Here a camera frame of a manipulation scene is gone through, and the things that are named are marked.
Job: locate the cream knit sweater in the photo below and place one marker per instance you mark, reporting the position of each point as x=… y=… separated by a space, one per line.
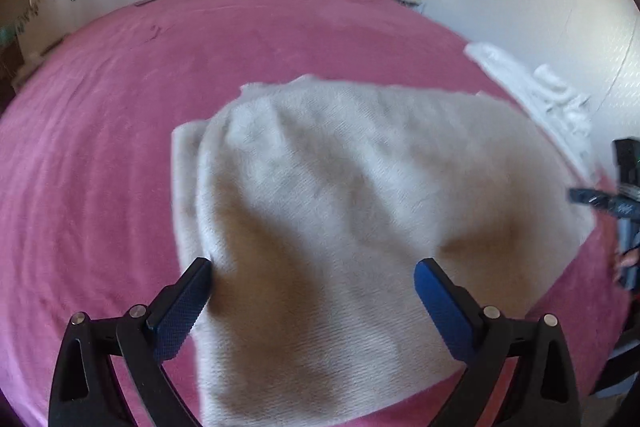
x=325 y=207

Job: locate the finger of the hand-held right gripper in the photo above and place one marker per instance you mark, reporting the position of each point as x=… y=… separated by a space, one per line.
x=600 y=199

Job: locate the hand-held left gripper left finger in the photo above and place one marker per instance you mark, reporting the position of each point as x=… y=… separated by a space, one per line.
x=180 y=312

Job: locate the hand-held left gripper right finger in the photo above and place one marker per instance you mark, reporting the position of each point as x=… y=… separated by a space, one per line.
x=445 y=307

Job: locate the person's right hand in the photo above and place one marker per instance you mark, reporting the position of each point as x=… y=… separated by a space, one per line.
x=629 y=259

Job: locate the white cloth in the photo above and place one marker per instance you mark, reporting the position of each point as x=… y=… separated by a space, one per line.
x=545 y=102

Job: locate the pink bed blanket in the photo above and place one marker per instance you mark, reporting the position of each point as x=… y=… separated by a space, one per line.
x=100 y=157

